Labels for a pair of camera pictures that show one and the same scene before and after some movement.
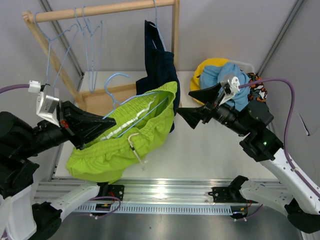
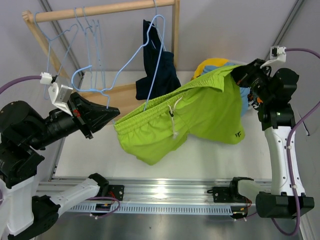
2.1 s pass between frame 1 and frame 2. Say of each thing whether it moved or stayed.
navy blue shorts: stayed
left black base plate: stayed
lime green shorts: moved
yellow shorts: stayed
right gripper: moved
